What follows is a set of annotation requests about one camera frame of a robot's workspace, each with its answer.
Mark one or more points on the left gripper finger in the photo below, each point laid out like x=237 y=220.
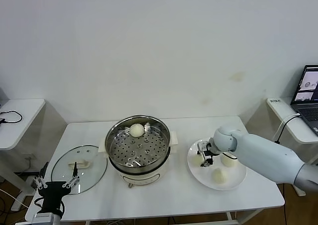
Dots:
x=39 y=181
x=72 y=179

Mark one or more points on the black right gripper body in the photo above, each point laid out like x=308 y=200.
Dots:
x=211 y=149

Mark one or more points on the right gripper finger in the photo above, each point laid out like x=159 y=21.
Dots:
x=208 y=161
x=199 y=154

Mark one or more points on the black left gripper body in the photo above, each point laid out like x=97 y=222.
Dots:
x=53 y=195

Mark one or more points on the round glass pot lid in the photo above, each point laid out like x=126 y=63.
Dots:
x=82 y=155

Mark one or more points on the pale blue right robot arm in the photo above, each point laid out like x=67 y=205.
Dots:
x=261 y=153

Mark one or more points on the stainless steel steamer basket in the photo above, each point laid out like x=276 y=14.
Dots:
x=139 y=150

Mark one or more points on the round white plate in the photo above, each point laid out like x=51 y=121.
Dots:
x=198 y=177

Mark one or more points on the cream electric cooker pot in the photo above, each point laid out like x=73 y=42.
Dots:
x=139 y=179

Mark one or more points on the white side table with laptop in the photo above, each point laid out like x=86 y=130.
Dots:
x=300 y=136

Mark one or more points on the grey open laptop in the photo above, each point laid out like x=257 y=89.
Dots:
x=306 y=113

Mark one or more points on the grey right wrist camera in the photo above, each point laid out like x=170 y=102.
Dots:
x=202 y=147

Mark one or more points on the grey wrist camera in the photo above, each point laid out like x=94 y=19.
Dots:
x=42 y=217
x=202 y=147

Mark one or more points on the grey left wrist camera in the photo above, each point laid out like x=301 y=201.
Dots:
x=42 y=217

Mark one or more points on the white wall power socket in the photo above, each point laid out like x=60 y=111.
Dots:
x=29 y=157

